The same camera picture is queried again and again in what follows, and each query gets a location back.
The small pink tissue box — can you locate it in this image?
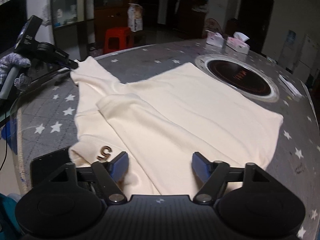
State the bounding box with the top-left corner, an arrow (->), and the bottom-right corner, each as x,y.
206,30 -> 225,48

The cream white sweater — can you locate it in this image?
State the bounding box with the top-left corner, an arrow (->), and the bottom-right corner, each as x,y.
69,57 -> 283,197

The white remote control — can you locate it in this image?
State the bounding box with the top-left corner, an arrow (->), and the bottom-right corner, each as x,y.
279,74 -> 303,98

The round black induction cooktop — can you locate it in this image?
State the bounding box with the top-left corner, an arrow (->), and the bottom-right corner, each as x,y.
195,54 -> 279,103

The glass display cabinet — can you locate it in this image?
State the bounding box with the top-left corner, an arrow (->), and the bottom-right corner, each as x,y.
50,0 -> 94,60

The hand in grey knit glove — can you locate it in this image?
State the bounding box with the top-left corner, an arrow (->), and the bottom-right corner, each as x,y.
0,53 -> 31,91

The pink polka dot play tent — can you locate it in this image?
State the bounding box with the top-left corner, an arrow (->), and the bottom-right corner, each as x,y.
203,18 -> 223,37

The water dispenser with blue bottle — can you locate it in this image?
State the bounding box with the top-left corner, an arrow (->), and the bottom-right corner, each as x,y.
278,30 -> 296,68

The pink tissue box with tissue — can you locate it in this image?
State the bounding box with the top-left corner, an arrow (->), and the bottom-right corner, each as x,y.
226,32 -> 250,55

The red plastic stool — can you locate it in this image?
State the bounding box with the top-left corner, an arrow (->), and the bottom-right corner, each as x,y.
103,27 -> 133,54

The white refrigerator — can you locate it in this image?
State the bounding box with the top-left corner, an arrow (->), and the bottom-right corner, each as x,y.
293,35 -> 318,83

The white paper bag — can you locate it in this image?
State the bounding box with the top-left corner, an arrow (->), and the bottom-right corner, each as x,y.
127,3 -> 143,32

